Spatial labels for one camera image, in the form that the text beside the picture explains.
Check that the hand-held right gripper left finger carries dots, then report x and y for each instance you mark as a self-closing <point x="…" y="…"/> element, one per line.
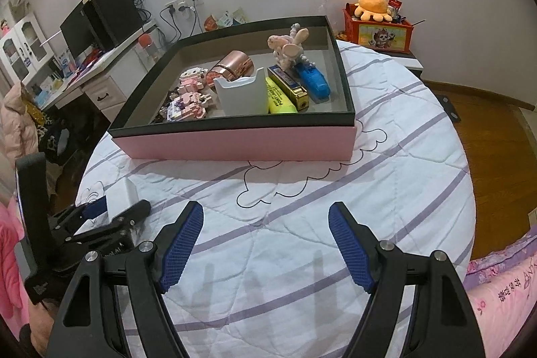
<point x="180" y="249"/>

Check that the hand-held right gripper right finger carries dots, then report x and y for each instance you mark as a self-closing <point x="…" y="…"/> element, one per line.
<point x="352" y="249"/>

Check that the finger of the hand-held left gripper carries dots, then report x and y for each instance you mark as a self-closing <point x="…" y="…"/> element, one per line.
<point x="126" y="215"/>
<point x="94" y="209"/>

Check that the small white box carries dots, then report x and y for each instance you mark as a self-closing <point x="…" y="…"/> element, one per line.
<point x="121" y="194"/>

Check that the pink and blue block figure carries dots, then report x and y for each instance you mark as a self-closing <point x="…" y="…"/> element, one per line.
<point x="188" y="108"/>

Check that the pink box with dark rim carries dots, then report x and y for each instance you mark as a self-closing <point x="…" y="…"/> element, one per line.
<point x="251" y="142"/>

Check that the white plastic holder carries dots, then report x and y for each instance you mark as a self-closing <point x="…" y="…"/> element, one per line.
<point x="241" y="98"/>

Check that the yellow highlighter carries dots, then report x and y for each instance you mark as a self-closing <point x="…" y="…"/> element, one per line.
<point x="279" y="100"/>

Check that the blue plastic toy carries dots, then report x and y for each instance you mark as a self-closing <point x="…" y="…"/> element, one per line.
<point x="315" y="83"/>

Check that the black gold rectangular box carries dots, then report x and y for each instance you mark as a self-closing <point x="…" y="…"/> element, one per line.
<point x="289" y="87"/>

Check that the rose gold metal cup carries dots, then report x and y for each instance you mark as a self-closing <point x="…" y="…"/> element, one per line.
<point x="235" y="64"/>

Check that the pink plush pig toy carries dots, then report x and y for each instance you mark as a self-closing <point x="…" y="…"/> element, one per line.
<point x="289" y="43"/>

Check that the black patterned garment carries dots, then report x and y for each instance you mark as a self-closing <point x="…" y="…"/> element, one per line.
<point x="50" y="131"/>

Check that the light pink jacket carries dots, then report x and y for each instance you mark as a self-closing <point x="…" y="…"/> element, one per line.
<point x="16" y="119"/>

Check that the white desk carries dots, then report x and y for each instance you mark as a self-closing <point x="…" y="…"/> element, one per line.
<point x="96" y="87"/>

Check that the pink floral blanket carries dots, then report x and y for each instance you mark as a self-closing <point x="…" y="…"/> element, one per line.
<point x="507" y="291"/>

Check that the bottle with orange cap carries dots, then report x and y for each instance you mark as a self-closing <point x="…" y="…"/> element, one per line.
<point x="147" y="47"/>

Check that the white glass door cabinet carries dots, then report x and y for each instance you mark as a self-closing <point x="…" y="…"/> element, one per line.
<point x="23" y="47"/>

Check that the black monitor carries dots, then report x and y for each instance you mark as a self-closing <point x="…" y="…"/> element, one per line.
<point x="77" y="33"/>

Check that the large black speaker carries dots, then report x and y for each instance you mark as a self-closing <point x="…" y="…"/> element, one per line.
<point x="115" y="16"/>

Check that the orange snack bag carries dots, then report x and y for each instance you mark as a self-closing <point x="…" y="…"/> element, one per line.
<point x="210" y="23"/>

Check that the red printed storage box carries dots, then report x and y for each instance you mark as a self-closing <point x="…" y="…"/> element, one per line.
<point x="379" y="37"/>

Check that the green snack bag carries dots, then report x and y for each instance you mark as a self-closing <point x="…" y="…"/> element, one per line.
<point x="224" y="20"/>

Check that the blue and white snack bag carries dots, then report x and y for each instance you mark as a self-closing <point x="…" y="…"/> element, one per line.
<point x="240" y="16"/>

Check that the orange octopus plush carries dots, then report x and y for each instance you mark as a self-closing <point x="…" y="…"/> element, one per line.
<point x="373" y="5"/>

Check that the black metal bracket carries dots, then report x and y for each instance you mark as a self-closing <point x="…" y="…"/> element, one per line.
<point x="449" y="106"/>

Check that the white wall outlets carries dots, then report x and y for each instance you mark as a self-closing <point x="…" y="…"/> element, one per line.
<point x="184" y="2"/>

